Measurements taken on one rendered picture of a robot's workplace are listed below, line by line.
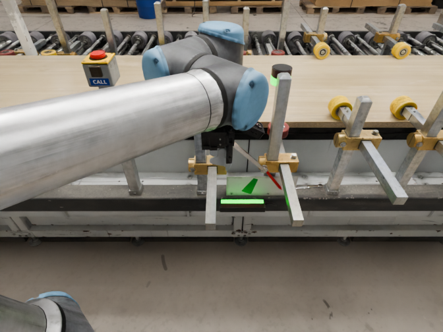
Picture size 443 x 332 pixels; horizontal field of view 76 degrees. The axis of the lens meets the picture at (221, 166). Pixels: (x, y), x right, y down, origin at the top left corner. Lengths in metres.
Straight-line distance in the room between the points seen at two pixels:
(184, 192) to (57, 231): 0.98
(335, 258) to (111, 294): 1.28
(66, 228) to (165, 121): 1.59
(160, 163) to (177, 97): 0.97
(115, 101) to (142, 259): 1.54
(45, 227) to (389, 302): 1.93
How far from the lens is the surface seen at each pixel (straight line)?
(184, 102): 0.35
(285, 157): 1.02
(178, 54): 0.50
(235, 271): 1.70
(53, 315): 0.73
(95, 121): 0.30
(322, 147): 1.29
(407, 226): 1.98
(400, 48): 1.96
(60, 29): 2.14
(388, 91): 1.55
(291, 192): 0.91
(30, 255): 2.09
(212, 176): 0.95
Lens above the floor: 1.50
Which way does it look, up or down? 41 degrees down
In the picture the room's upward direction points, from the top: straight up
